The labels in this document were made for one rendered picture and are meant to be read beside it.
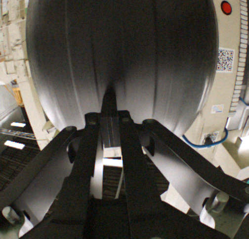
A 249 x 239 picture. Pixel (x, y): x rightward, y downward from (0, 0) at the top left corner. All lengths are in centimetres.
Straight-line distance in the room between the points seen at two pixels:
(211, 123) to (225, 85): 14
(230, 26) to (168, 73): 35
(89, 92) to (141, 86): 6
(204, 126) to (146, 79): 40
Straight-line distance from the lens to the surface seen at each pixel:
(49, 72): 20
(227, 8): 50
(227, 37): 50
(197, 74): 22
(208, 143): 59
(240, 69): 58
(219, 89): 52
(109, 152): 87
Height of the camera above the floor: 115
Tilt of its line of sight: 29 degrees up
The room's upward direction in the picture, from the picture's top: 177 degrees clockwise
